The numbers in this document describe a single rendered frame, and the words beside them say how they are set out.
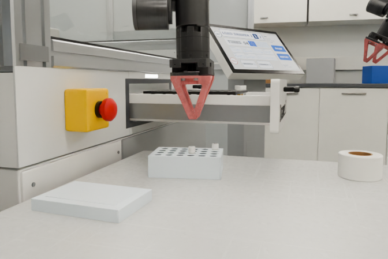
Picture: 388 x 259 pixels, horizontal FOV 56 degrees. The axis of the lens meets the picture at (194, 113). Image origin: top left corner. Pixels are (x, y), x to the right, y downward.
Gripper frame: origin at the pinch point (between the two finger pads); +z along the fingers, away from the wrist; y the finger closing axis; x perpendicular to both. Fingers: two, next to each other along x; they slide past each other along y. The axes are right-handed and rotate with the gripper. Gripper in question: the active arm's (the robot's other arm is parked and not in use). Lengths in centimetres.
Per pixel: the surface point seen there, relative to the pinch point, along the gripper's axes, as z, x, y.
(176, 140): 13, -12, -50
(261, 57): -17, 18, -121
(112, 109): -1.0, -13.5, 3.1
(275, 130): 4.5, 14.8, -11.3
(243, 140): 24, 9, -119
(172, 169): 9.1, -3.3, 3.0
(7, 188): 9.4, -25.6, 14.6
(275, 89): -3.8, 14.8, -11.3
